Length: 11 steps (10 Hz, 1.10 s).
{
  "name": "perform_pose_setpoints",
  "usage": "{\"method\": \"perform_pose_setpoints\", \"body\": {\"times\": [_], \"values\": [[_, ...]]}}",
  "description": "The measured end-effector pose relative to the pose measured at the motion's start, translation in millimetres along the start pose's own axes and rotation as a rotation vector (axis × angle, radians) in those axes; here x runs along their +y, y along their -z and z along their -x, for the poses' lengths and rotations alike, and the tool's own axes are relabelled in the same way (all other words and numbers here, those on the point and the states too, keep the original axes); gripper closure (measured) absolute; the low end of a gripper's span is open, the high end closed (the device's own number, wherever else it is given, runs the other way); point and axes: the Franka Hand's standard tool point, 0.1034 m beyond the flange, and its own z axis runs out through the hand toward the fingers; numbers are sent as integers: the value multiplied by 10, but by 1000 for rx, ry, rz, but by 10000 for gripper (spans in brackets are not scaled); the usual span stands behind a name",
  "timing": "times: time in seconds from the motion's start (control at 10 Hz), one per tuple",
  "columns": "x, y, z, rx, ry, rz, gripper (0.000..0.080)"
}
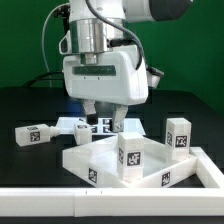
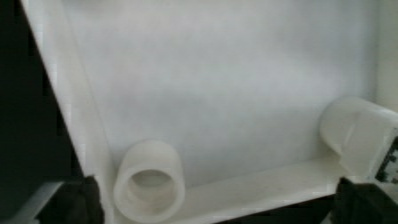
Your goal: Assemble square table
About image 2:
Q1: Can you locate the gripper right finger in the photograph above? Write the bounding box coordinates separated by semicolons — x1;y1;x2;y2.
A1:
331;178;398;224

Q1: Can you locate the white square tabletop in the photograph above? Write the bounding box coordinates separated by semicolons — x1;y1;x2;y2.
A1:
18;0;398;224

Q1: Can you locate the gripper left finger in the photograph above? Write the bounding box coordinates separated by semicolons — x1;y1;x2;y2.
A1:
0;176;105;224

